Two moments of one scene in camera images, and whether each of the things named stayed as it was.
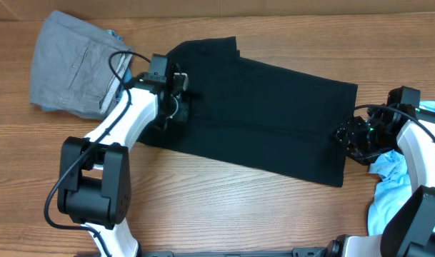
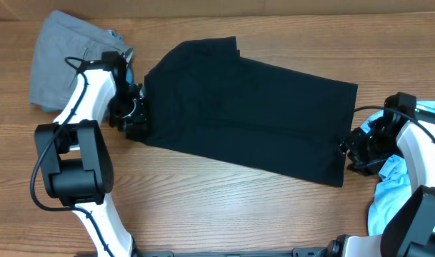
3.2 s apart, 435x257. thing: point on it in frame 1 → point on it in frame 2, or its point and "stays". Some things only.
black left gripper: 183,113 → 141,119
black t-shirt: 258,114 stays
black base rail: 298,252 stays
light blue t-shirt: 394,189 stays
